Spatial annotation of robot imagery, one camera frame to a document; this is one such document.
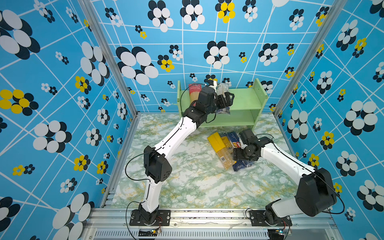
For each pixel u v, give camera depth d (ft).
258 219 2.37
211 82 2.23
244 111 3.77
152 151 1.64
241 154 2.53
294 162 1.60
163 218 2.41
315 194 1.39
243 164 2.93
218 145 3.18
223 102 2.19
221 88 3.06
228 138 3.34
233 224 2.37
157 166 1.81
